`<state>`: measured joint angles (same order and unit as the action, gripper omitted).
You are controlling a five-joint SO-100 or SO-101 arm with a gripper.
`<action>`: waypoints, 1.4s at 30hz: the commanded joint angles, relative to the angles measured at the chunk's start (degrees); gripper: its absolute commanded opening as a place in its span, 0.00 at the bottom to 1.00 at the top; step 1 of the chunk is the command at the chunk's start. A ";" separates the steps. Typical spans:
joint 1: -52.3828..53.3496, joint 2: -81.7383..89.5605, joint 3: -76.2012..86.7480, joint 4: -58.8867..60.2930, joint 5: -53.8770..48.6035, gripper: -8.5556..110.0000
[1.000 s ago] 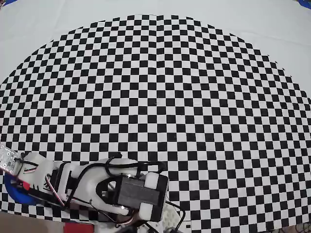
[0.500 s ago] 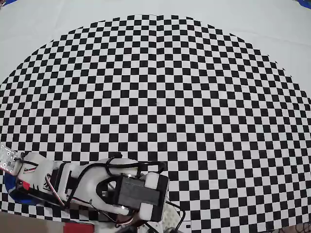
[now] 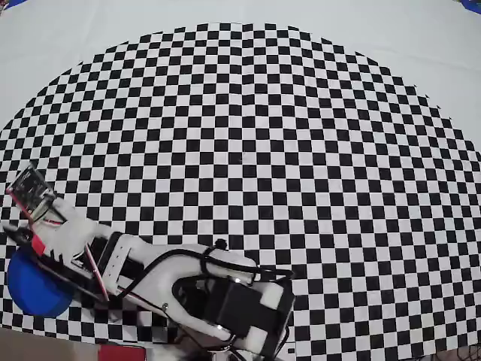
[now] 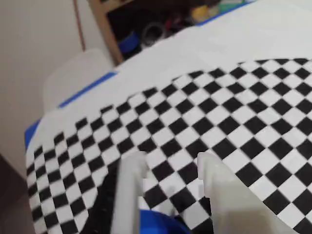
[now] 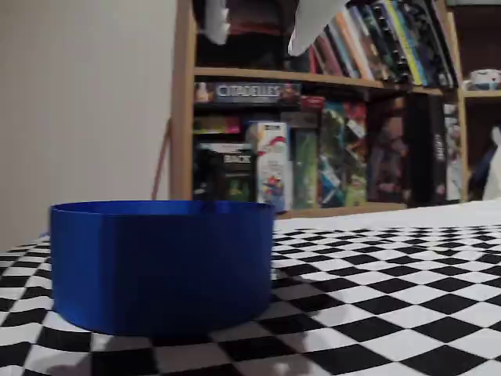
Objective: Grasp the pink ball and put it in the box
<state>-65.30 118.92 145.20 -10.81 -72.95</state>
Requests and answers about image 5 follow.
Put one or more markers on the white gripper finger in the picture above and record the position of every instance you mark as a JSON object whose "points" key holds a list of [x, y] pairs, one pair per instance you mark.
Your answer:
{"points": [[313, 23]]}

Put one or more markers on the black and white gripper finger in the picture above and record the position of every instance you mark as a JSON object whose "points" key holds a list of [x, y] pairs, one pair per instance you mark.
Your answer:
{"points": [[217, 19]]}

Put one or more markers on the Citadelles game box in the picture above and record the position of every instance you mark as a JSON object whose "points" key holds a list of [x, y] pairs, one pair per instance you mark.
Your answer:
{"points": [[246, 92]]}

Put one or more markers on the small red box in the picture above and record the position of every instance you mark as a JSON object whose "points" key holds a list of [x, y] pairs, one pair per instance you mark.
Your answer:
{"points": [[312, 103]]}

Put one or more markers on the yellow pink flat box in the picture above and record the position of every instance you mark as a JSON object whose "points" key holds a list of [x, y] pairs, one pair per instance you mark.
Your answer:
{"points": [[215, 125]]}

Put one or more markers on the red green game box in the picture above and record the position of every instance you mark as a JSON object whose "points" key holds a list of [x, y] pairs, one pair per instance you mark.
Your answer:
{"points": [[356, 156]]}

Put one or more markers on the green blue jungle game box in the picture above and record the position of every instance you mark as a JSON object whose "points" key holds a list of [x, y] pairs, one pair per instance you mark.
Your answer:
{"points": [[332, 164]]}

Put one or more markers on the dark green game box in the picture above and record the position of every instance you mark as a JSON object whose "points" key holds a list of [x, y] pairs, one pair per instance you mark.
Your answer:
{"points": [[305, 168]]}

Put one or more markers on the white Mario box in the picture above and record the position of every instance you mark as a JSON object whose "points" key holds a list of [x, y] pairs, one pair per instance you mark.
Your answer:
{"points": [[274, 168]]}

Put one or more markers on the dark brown game box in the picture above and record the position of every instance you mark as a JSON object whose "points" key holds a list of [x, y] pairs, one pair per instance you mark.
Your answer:
{"points": [[387, 156]]}

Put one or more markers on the black BACK game box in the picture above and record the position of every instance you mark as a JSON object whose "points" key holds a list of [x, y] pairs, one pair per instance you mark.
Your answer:
{"points": [[231, 172]]}

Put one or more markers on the black tall game box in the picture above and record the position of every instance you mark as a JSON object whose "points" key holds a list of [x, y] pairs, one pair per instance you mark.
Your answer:
{"points": [[424, 156]]}

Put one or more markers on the white narrow game box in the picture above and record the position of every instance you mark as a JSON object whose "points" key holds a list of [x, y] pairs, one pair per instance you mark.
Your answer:
{"points": [[453, 156]]}

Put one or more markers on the blue round box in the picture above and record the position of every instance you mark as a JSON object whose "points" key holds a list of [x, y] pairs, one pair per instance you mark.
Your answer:
{"points": [[156, 266]]}

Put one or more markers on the red leaning book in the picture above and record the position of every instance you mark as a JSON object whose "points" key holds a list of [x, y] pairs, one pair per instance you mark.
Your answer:
{"points": [[326, 56]]}

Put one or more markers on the light blue leaning book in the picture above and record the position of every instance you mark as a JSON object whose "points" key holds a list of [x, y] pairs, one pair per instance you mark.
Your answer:
{"points": [[346, 51]]}

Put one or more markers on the orange leaning book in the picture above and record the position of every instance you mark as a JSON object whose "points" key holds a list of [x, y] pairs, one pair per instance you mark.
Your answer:
{"points": [[356, 47]]}

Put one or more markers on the tall light wooden bookshelf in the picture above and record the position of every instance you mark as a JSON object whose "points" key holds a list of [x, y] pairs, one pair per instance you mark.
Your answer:
{"points": [[274, 73]]}

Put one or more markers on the green spined leaning book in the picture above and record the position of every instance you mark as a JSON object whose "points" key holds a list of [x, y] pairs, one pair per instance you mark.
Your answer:
{"points": [[377, 43]]}

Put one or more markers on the yellow spined leaning book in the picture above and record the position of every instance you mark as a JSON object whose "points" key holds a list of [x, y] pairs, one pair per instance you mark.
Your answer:
{"points": [[405, 43]]}

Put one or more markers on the black spined leaning book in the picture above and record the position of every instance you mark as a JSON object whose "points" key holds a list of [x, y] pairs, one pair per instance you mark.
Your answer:
{"points": [[440, 43]]}

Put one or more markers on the white blue patterned mug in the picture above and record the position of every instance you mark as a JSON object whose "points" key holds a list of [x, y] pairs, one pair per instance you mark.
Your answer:
{"points": [[483, 80]]}

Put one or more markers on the blue white penguin plush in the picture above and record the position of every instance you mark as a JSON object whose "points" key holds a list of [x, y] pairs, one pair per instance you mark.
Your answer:
{"points": [[494, 180]]}

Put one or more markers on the black white checkered mat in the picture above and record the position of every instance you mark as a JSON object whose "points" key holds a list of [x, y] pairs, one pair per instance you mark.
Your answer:
{"points": [[391, 293]]}

